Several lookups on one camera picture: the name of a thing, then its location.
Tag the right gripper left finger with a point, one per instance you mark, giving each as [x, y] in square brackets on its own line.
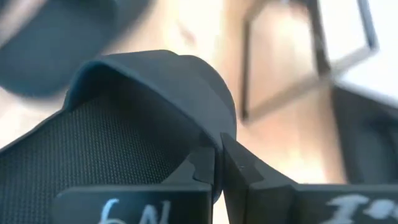
[140, 205]

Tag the black slide sandal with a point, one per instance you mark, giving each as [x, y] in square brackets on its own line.
[367, 140]
[62, 46]
[155, 81]

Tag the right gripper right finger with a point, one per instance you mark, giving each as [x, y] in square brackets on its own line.
[280, 205]

